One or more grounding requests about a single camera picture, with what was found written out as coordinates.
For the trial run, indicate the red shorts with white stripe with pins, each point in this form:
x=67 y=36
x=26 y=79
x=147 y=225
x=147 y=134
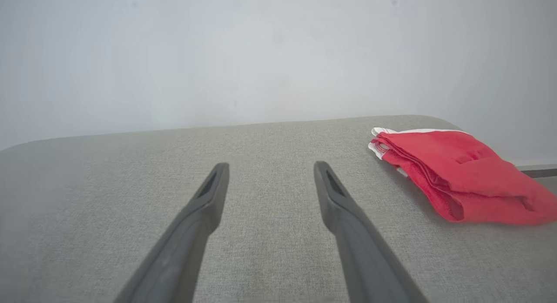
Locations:
x=474 y=181

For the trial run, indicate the white and dark baseboard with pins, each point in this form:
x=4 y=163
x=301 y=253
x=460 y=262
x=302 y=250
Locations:
x=539 y=171

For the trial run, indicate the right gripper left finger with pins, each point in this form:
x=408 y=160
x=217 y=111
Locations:
x=182 y=246

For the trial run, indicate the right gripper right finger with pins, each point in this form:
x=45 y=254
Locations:
x=361 y=250

